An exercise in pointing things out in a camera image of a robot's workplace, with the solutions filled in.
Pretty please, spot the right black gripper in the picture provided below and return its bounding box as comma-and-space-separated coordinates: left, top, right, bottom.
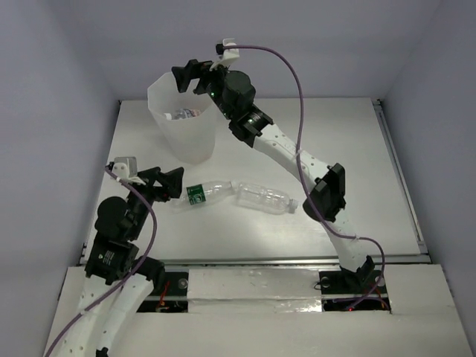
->
170, 57, 235, 120

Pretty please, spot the clear bottle orange blue label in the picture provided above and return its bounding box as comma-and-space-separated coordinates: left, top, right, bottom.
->
164, 108, 202, 121

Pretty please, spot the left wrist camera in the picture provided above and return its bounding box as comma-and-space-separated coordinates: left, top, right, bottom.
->
106, 156, 139, 182

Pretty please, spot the clear bottle green label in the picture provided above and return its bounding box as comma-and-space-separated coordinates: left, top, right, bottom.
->
172, 181, 236, 213

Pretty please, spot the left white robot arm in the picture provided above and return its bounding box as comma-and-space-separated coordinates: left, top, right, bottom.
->
45, 158, 184, 356

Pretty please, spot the translucent white plastic bin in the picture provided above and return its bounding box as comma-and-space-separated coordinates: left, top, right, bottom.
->
147, 72, 219, 164

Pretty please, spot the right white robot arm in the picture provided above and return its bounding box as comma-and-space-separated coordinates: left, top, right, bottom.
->
172, 59, 375, 292

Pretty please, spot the aluminium side rail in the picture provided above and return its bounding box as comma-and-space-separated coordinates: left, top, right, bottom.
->
372, 99, 431, 261

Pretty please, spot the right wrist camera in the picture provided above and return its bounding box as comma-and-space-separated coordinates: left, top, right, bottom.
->
211, 38, 239, 70

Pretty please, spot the clear crushed unlabelled bottle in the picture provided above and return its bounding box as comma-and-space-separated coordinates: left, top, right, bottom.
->
232, 182, 300, 215

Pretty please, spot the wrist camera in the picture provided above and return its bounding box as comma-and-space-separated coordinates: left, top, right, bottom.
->
106, 156, 139, 182
211, 38, 239, 70

